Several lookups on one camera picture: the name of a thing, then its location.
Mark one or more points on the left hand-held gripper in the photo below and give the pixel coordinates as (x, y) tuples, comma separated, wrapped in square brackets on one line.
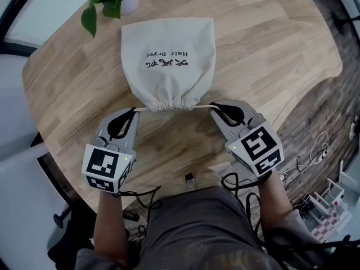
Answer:
[(101, 162)]

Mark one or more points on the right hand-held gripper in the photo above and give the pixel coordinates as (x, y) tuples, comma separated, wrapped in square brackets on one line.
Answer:
[(258, 148)]

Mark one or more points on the person's left forearm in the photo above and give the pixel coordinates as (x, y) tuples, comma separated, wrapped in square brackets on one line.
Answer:
[(108, 224)]

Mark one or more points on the person's right forearm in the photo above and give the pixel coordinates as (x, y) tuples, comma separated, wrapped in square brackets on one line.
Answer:
[(274, 195)]

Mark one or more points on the person's shoe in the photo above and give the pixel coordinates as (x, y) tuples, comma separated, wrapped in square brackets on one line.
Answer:
[(189, 180)]

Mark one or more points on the person's grey shirt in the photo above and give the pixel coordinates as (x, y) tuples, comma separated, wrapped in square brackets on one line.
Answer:
[(197, 229)]

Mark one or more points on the black stool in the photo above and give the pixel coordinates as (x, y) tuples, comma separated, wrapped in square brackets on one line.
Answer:
[(70, 243)]

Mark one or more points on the white plant pot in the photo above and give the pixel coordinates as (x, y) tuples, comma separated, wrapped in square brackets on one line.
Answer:
[(130, 1)]

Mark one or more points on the white toy house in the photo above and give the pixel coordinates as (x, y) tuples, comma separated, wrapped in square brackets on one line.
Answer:
[(332, 201)]

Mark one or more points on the black chair base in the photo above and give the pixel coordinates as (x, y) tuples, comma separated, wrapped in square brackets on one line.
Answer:
[(341, 21)]

